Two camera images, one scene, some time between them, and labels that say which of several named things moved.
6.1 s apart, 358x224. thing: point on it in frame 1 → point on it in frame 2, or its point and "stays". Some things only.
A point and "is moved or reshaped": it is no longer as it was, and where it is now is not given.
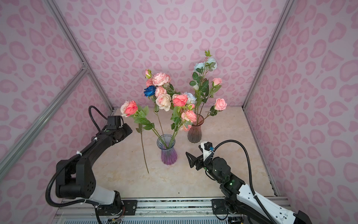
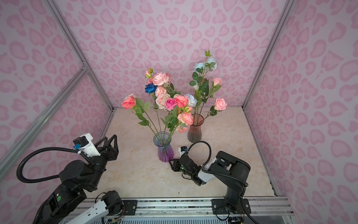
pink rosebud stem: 220,104 stays
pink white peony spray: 164,89 stays
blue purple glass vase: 166,143 is moved or reshaped
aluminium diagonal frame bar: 13,155 stays
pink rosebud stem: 216,82 → 220,104
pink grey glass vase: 194,134 stays
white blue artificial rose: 191,99 stays
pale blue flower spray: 201,85 stays
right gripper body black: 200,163 → 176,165
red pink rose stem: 130,108 is moved or reshaped
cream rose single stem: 122,108 → 160,100
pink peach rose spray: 188,117 is moved or reshaped
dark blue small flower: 150,91 is moved or reshaped
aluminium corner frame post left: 79,52 stays
